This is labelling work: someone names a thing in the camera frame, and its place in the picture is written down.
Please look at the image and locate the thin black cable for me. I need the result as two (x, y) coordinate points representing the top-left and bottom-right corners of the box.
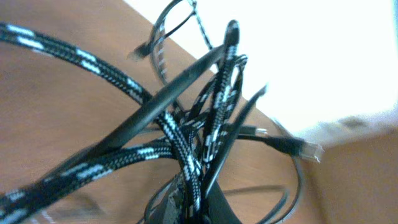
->
(40, 0), (325, 224)

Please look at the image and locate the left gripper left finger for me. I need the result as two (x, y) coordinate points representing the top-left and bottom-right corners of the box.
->
(146, 174), (188, 224)

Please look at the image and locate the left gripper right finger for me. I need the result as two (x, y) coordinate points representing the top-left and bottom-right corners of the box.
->
(206, 182), (242, 224)

